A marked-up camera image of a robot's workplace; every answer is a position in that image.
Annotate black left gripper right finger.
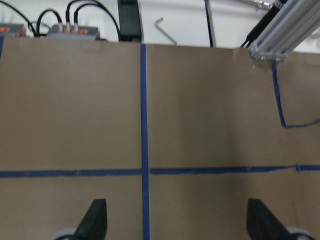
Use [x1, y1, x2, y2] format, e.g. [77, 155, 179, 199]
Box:
[246, 198, 295, 240]

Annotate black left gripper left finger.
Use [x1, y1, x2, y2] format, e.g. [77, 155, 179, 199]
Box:
[74, 199, 107, 240]

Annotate grey terminal block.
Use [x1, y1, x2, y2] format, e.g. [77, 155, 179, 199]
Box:
[46, 24, 100, 41]

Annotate black power adapter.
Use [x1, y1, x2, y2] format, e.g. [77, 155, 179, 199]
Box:
[118, 0, 142, 43]

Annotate silver hex key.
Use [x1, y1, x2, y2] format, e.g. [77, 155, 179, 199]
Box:
[154, 17, 178, 46]

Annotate aluminium frame post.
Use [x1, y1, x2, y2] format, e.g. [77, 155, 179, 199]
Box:
[248, 0, 320, 62]

